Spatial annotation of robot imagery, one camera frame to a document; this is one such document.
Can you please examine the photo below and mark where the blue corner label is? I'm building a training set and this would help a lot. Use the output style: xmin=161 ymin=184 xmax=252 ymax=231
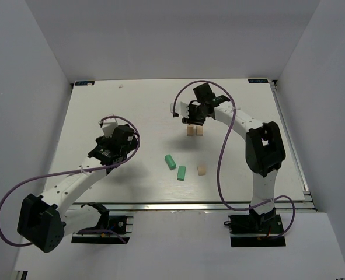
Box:
xmin=74 ymin=80 xmax=95 ymax=86
xmin=248 ymin=78 xmax=269 ymax=83

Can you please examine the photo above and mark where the aluminium frame rail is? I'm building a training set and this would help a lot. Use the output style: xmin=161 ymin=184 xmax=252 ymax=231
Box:
xmin=269 ymin=80 xmax=317 ymax=211

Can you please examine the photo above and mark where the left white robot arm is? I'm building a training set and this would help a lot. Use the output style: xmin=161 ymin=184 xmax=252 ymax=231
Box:
xmin=17 ymin=124 xmax=138 ymax=253

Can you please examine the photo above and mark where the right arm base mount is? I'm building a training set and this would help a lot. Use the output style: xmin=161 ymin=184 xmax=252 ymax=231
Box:
xmin=224 ymin=215 xmax=286 ymax=248

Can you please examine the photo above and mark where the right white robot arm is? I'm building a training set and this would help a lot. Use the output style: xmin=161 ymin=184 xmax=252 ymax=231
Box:
xmin=170 ymin=80 xmax=286 ymax=219

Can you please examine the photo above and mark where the small light wood block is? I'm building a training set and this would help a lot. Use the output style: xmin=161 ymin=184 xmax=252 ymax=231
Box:
xmin=197 ymin=166 xmax=207 ymax=176

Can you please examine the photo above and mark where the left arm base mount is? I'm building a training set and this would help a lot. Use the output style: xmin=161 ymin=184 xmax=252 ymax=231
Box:
xmin=71 ymin=203 xmax=132 ymax=244

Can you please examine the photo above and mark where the right blue corner label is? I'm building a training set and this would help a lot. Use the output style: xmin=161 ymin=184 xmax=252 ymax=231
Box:
xmin=248 ymin=78 xmax=269 ymax=83

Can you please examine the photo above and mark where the green block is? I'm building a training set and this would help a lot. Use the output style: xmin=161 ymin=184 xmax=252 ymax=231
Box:
xmin=165 ymin=154 xmax=176 ymax=170
xmin=177 ymin=166 xmax=186 ymax=181

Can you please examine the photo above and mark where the left blue corner label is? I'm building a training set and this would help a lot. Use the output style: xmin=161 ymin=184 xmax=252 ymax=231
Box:
xmin=74 ymin=80 xmax=95 ymax=86

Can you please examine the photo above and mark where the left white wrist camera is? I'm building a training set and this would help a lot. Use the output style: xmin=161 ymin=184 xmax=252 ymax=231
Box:
xmin=99 ymin=115 xmax=118 ymax=138

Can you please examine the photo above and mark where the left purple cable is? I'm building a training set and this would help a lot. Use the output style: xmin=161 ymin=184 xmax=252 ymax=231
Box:
xmin=0 ymin=115 xmax=141 ymax=246

